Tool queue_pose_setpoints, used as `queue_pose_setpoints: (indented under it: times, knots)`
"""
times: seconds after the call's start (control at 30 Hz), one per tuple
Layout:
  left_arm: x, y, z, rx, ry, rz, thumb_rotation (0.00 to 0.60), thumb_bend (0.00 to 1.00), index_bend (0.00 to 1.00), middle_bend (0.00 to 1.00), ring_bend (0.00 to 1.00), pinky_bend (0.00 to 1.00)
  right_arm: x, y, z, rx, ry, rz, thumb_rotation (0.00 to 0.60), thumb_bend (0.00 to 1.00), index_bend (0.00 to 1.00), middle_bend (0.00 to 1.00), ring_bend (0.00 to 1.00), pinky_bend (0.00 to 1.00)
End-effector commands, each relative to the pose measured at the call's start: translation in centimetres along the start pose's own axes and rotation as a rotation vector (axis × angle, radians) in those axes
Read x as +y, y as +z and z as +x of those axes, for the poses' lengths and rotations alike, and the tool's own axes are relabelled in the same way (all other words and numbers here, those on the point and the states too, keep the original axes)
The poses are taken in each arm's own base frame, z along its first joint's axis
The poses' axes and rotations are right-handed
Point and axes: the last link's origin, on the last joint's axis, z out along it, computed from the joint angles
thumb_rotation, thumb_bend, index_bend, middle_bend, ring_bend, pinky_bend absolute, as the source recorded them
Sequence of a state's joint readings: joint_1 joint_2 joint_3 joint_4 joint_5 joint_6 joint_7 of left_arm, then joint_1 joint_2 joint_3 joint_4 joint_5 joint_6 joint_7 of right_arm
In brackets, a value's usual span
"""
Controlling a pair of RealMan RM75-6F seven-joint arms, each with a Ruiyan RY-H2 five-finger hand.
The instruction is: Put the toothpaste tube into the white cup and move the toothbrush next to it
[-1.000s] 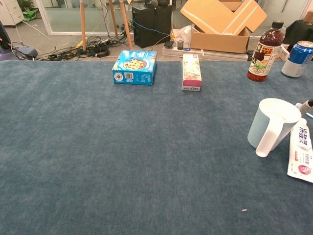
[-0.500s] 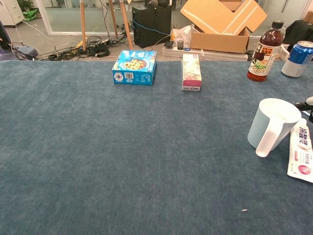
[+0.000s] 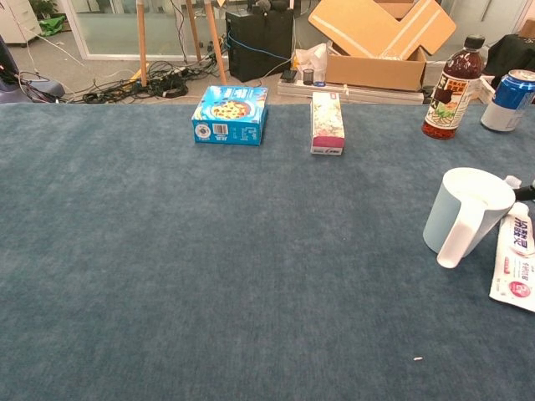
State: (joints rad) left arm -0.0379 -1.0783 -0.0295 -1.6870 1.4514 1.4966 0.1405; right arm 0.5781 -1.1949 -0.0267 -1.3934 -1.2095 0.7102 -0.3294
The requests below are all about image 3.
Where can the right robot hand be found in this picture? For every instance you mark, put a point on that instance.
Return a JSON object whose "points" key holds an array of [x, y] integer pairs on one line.
{"points": [[527, 191]]}

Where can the light blue toothbrush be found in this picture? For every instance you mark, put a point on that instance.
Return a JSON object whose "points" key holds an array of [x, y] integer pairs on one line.
{"points": [[512, 180]]}

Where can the white pink toothpaste tube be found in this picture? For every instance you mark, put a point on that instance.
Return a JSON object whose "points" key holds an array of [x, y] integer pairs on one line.
{"points": [[512, 271]]}

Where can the open cardboard box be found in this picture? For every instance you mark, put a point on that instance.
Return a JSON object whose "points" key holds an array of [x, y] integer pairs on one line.
{"points": [[376, 73]]}

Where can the floral white and pink box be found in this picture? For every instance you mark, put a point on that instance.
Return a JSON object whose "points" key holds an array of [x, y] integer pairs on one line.
{"points": [[328, 121]]}

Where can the blue cookie box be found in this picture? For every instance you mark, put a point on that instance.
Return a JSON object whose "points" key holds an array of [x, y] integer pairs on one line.
{"points": [[230, 113]]}

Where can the blue white drink can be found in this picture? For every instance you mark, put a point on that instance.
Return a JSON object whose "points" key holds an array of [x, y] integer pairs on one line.
{"points": [[507, 104]]}

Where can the white plastic object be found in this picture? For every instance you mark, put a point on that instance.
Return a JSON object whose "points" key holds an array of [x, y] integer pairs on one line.
{"points": [[485, 89]]}

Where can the dark tea bottle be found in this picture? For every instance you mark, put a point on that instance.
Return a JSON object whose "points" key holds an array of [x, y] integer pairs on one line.
{"points": [[451, 96]]}

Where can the black cloth cover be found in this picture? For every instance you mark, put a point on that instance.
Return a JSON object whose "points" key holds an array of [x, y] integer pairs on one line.
{"points": [[510, 50]]}

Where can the white plastic bag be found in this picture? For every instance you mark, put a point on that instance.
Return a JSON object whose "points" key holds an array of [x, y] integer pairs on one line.
{"points": [[311, 56]]}

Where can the black phone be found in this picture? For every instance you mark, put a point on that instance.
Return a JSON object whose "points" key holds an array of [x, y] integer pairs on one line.
{"points": [[288, 75]]}

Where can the black computer tower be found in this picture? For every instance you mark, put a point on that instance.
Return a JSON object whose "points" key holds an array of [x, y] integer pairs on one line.
{"points": [[259, 50]]}

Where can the wooden easel leg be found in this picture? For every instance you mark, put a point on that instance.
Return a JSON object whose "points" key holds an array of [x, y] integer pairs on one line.
{"points": [[216, 46], [142, 46], [194, 33]]}

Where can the blue table mat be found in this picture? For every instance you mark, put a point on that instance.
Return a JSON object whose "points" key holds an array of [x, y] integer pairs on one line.
{"points": [[167, 250]]}

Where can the dark blue machine base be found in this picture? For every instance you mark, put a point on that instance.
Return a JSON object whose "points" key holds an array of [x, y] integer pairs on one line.
{"points": [[46, 87]]}

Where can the green bag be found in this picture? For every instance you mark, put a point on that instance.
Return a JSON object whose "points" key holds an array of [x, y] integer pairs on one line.
{"points": [[52, 26]]}

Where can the green potted plant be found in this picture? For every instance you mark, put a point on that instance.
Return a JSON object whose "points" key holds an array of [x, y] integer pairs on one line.
{"points": [[44, 7]]}

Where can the white cabinet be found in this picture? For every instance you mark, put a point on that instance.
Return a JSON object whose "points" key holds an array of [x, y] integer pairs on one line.
{"points": [[16, 21]]}

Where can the aluminium rail bundle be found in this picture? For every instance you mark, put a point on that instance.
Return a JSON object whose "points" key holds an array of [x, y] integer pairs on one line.
{"points": [[376, 95]]}

